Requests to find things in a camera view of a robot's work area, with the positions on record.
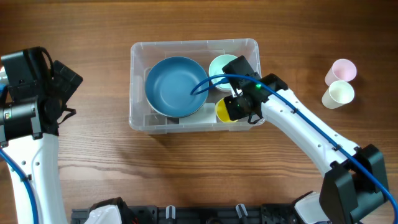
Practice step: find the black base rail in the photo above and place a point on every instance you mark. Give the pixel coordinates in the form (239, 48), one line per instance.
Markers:
(267, 213)

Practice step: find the dark blue bowl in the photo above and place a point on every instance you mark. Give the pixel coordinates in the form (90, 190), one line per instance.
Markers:
(178, 75)

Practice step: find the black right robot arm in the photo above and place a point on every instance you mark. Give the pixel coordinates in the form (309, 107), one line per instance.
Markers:
(354, 178)

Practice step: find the light blue small bowl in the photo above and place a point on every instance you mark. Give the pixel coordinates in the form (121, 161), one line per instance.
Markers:
(224, 87)

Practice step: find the pink plastic cup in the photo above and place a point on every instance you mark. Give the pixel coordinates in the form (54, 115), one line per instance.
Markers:
(342, 69)

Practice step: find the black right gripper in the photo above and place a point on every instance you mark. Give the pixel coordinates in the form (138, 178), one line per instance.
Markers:
(234, 113)

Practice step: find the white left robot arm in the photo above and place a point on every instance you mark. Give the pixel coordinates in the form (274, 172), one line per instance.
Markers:
(34, 94)

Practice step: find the mint green small bowl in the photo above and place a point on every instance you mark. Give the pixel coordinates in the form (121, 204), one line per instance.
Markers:
(218, 63)

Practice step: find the yellow plastic cup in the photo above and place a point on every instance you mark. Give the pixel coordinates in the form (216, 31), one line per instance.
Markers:
(222, 112)

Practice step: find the clear plastic storage bin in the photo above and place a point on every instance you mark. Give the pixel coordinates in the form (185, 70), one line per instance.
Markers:
(145, 55)

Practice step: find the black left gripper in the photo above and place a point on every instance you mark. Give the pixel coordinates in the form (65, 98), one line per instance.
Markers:
(66, 78)

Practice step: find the cream plastic cup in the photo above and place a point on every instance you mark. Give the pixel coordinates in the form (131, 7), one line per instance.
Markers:
(339, 93)

